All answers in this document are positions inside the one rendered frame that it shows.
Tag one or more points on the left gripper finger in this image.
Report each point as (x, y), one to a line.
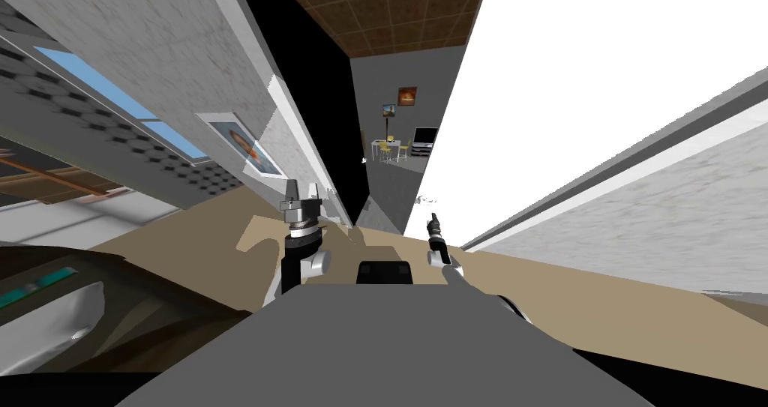
(292, 191)
(314, 192)

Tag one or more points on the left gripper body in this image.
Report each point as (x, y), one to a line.
(302, 211)

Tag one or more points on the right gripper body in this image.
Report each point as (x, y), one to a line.
(436, 230)

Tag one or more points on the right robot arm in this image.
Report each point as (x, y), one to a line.
(444, 254)

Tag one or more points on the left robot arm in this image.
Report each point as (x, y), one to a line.
(291, 269)

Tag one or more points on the white framed portrait picture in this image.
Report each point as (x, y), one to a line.
(246, 146)

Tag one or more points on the yellow chair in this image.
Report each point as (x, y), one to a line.
(384, 151)
(405, 150)

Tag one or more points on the white table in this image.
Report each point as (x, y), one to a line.
(384, 144)

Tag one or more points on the black television on stand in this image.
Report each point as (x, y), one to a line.
(425, 137)

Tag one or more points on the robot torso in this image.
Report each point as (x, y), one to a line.
(384, 347)

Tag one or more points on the blue window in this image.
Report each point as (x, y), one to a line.
(120, 98)

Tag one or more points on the brown wooden shelf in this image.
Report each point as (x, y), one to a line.
(54, 182)

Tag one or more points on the small blue wall picture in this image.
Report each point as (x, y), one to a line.
(389, 111)

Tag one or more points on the orange wall picture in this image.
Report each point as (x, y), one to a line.
(407, 96)

